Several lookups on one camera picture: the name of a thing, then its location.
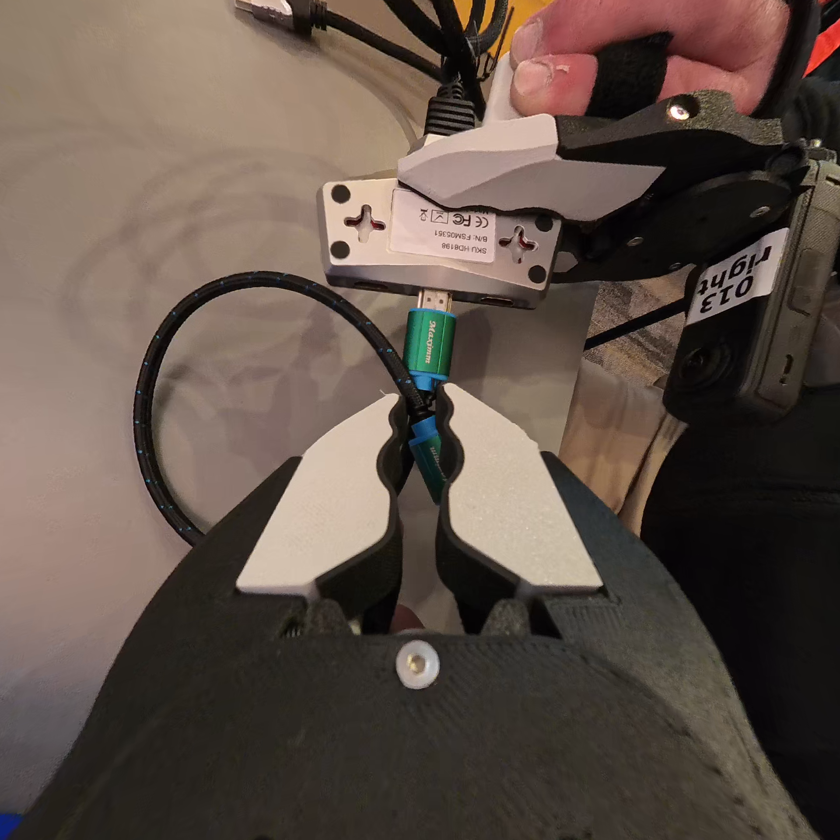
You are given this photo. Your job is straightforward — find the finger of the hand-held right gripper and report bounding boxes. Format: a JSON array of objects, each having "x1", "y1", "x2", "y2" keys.
[{"x1": 397, "y1": 115, "x2": 667, "y2": 222}]

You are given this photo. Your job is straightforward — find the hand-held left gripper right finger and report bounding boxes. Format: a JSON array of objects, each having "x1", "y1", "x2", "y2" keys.
[{"x1": 435, "y1": 382, "x2": 606, "y2": 631}]

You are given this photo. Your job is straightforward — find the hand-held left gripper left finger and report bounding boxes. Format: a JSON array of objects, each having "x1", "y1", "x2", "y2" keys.
[{"x1": 235, "y1": 394, "x2": 403, "y2": 624}]

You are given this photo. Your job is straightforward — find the short braided cable green plugs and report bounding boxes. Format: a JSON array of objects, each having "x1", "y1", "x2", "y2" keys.
[{"x1": 134, "y1": 271, "x2": 460, "y2": 546}]

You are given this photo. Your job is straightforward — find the person's right hand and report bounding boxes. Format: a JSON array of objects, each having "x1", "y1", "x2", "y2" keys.
[{"x1": 511, "y1": 0, "x2": 791, "y2": 119}]

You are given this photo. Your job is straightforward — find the person's leg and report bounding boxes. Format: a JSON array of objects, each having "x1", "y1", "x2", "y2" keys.
[{"x1": 561, "y1": 357, "x2": 686, "y2": 532}]

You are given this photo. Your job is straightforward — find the black pole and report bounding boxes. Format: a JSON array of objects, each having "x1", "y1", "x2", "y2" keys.
[{"x1": 583, "y1": 298, "x2": 686, "y2": 352}]

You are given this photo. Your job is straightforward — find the person's torso in black clothing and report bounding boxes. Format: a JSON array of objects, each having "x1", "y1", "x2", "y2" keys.
[{"x1": 640, "y1": 387, "x2": 840, "y2": 840}]

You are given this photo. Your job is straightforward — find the orange strap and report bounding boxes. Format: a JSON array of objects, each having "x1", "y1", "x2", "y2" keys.
[{"x1": 804, "y1": 20, "x2": 840, "y2": 81}]

